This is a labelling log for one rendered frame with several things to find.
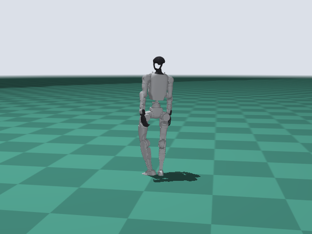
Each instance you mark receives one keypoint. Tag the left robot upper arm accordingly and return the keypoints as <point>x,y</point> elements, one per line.
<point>145,80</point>

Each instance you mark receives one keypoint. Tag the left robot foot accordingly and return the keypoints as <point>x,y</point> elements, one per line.
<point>149,173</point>

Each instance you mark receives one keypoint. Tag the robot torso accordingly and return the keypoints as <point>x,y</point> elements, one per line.
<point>157,90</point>

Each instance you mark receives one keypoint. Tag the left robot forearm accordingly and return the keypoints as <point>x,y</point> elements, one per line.
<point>142,102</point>

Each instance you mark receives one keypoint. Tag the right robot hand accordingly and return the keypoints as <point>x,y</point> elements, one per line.
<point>169,122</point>

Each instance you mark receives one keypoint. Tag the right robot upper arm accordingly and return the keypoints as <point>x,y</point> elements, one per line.
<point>170,87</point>

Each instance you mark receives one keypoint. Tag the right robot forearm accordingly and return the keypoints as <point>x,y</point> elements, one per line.
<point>169,104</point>

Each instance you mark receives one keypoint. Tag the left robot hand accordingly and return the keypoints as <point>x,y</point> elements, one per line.
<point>143,119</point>

